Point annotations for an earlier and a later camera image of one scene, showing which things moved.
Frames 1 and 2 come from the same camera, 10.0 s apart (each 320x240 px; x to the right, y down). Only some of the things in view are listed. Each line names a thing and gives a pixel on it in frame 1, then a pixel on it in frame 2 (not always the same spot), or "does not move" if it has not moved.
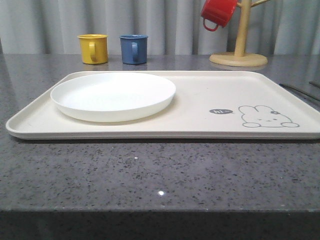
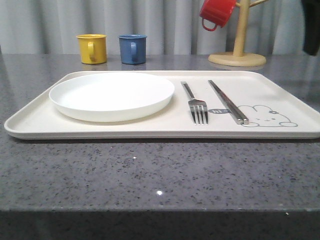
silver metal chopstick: [307, 98] to [238, 118]
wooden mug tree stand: [240, 57] does not move
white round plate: [111, 97] does not move
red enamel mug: [218, 11] does not move
